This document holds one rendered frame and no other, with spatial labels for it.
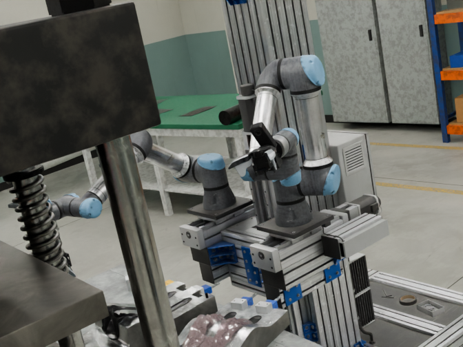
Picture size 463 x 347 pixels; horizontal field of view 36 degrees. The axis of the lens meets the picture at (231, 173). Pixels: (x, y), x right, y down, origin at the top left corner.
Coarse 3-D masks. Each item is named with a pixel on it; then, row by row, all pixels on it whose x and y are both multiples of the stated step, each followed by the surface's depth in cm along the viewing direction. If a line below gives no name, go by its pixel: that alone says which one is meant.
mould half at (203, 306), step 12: (168, 288) 282; (192, 288) 277; (180, 300) 270; (192, 300) 267; (204, 300) 265; (120, 312) 259; (132, 312) 260; (180, 312) 261; (192, 312) 262; (204, 312) 265; (96, 324) 266; (120, 324) 250; (132, 324) 247; (180, 324) 259; (84, 336) 263; (96, 336) 261; (120, 336) 251; (132, 336) 247
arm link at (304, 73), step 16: (288, 64) 261; (304, 64) 257; (320, 64) 263; (288, 80) 261; (304, 80) 259; (320, 80) 260; (304, 96) 261; (304, 112) 264; (320, 112) 266; (304, 128) 266; (320, 128) 266; (304, 144) 269; (320, 144) 267; (320, 160) 268; (304, 176) 272; (320, 176) 268; (336, 176) 271; (304, 192) 274; (320, 192) 271
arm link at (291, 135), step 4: (288, 128) 248; (280, 132) 244; (284, 132) 243; (288, 132) 244; (292, 132) 246; (296, 132) 248; (272, 136) 242; (284, 136) 240; (288, 136) 242; (292, 136) 244; (296, 136) 246; (288, 140) 241; (292, 140) 243; (296, 140) 247; (292, 144) 243; (296, 144) 248; (292, 148) 244; (296, 148) 246; (288, 152) 244; (292, 152) 244; (296, 152) 246; (284, 156) 244
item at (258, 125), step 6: (252, 126) 229; (258, 126) 228; (264, 126) 229; (252, 132) 230; (258, 132) 229; (264, 132) 229; (258, 138) 231; (264, 138) 231; (270, 138) 231; (264, 144) 233; (270, 144) 232; (276, 144) 234
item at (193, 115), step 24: (168, 96) 770; (192, 96) 737; (216, 96) 707; (168, 120) 631; (192, 120) 609; (216, 120) 588; (240, 120) 569; (240, 144) 566; (144, 168) 753; (168, 192) 662; (192, 192) 632; (240, 192) 603
